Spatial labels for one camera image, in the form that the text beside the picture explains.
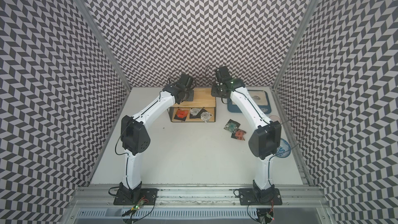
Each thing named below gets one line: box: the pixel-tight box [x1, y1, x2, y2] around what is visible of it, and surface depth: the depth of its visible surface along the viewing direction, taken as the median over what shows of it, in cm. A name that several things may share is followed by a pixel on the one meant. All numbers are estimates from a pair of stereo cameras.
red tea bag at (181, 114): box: [174, 108, 189, 122], surface depth 104 cm
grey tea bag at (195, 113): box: [189, 107, 204, 119], surface depth 104 cm
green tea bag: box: [223, 118, 241, 134], surface depth 98 cm
